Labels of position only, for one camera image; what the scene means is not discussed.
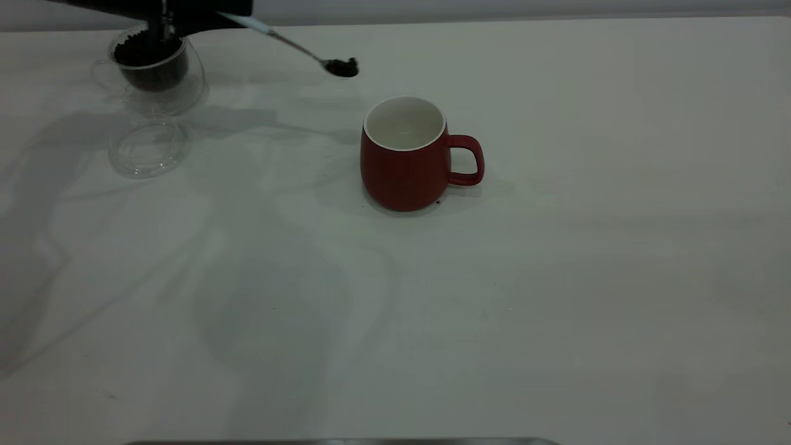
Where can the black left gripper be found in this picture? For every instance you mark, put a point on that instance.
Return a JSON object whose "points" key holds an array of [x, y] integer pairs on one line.
{"points": [[123, 6]]}

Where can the small coffee bean scoop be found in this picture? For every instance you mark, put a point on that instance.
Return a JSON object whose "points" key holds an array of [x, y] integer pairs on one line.
{"points": [[343, 68]]}

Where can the red ceramic mug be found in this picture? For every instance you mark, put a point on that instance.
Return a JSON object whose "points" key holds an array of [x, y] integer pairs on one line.
{"points": [[401, 179]]}

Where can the coffee beans pile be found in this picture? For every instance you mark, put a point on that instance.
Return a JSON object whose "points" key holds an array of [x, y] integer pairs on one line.
{"points": [[151, 62]]}

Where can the clear glass lid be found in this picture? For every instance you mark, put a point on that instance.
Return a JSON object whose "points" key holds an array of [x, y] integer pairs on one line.
{"points": [[148, 151]]}

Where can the clear double-wall glass cup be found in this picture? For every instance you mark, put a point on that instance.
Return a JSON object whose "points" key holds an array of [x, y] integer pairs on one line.
{"points": [[195, 80]]}

